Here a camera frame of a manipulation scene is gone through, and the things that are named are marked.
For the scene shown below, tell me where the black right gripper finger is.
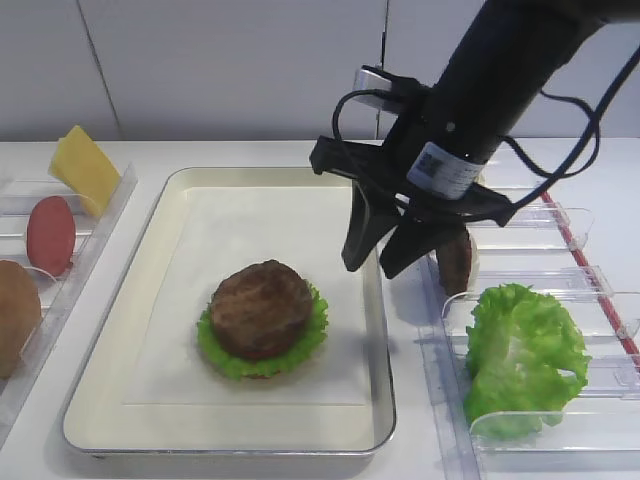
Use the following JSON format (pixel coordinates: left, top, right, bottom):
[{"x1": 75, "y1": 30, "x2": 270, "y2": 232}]
[{"x1": 379, "y1": 220, "x2": 460, "y2": 278}]

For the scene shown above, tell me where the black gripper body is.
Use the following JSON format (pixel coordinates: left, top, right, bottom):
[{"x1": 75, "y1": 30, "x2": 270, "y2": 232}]
[{"x1": 309, "y1": 136, "x2": 512, "y2": 227}]

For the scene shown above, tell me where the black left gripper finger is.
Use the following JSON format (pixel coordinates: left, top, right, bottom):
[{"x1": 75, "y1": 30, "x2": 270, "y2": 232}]
[{"x1": 341, "y1": 182, "x2": 400, "y2": 272}]

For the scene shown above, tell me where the brown meat patty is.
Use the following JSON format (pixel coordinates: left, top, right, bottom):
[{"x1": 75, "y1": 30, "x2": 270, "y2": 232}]
[
  {"x1": 209, "y1": 259, "x2": 313, "y2": 360},
  {"x1": 436, "y1": 229, "x2": 474, "y2": 296}
]

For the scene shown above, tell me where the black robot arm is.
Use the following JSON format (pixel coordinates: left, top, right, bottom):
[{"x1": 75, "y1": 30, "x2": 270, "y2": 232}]
[{"x1": 310, "y1": 1, "x2": 639, "y2": 278}]

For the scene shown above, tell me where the brown meat patty in rack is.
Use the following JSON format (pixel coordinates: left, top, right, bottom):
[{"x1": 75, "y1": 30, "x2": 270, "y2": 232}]
[{"x1": 436, "y1": 229, "x2": 474, "y2": 296}]

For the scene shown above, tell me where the green lettuce leaf in rack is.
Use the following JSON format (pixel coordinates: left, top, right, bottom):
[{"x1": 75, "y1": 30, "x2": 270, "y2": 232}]
[{"x1": 463, "y1": 283, "x2": 591, "y2": 441}]

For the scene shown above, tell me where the green lettuce on burger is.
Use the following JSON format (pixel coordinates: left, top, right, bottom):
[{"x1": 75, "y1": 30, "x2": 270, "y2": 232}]
[{"x1": 196, "y1": 280, "x2": 329, "y2": 381}]

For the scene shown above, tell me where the yellow cheese slice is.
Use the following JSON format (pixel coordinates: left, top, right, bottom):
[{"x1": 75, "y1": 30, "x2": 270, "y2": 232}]
[{"x1": 49, "y1": 125, "x2": 121, "y2": 218}]

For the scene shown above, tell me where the red tomato slice in rack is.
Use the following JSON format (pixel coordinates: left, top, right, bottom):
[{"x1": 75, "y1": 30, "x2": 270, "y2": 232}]
[{"x1": 26, "y1": 196, "x2": 76, "y2": 277}]

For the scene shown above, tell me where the red strip on rack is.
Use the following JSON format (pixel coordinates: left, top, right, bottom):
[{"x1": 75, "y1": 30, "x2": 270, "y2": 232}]
[{"x1": 541, "y1": 192, "x2": 639, "y2": 355}]

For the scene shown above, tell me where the white paper liner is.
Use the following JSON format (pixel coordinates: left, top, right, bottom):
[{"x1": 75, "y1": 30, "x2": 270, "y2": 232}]
[{"x1": 126, "y1": 187, "x2": 369, "y2": 405}]

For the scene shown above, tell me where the clear acrylic rack right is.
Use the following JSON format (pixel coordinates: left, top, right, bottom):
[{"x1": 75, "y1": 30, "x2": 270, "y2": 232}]
[{"x1": 390, "y1": 193, "x2": 639, "y2": 479}]

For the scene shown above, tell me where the clear acrylic rack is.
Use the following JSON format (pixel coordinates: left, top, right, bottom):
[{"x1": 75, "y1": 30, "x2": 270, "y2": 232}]
[
  {"x1": 390, "y1": 193, "x2": 639, "y2": 479},
  {"x1": 1, "y1": 164, "x2": 138, "y2": 441}
]

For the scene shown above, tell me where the cream metal tray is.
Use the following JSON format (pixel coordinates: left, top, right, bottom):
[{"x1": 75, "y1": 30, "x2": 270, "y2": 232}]
[{"x1": 63, "y1": 167, "x2": 396, "y2": 456}]

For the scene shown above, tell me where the clear acrylic rack left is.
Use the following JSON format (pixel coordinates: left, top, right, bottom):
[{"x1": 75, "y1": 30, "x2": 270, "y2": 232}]
[{"x1": 1, "y1": 164, "x2": 138, "y2": 441}]

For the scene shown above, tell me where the brown bun in left rack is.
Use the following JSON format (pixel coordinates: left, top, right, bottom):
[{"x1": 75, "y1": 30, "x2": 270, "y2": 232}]
[{"x1": 1, "y1": 260, "x2": 41, "y2": 380}]

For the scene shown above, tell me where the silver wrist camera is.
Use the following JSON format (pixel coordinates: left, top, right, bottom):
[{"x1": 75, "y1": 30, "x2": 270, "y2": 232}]
[{"x1": 353, "y1": 65, "x2": 431, "y2": 115}]

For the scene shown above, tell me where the black cable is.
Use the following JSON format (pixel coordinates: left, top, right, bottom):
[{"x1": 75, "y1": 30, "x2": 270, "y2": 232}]
[{"x1": 331, "y1": 44, "x2": 640, "y2": 211}]

